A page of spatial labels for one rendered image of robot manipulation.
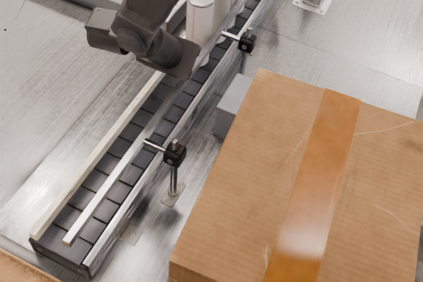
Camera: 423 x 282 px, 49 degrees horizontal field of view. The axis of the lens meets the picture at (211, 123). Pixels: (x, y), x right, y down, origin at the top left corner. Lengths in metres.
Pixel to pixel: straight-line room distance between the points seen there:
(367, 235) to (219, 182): 0.17
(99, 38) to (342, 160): 0.41
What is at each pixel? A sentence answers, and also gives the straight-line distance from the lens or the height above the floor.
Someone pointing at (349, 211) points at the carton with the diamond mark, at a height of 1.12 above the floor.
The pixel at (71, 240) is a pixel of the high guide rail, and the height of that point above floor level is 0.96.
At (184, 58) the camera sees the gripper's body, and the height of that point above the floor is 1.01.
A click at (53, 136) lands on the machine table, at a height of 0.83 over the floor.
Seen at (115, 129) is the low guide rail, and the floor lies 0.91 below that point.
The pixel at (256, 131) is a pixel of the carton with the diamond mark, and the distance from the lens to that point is 0.58.
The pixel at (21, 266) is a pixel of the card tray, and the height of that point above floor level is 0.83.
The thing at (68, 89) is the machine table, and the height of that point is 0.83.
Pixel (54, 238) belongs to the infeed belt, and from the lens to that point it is 0.78.
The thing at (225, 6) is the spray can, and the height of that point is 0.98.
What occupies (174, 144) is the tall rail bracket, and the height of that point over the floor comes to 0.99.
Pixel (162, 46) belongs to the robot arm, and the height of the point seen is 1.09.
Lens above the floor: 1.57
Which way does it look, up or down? 52 degrees down
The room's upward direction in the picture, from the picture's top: 7 degrees clockwise
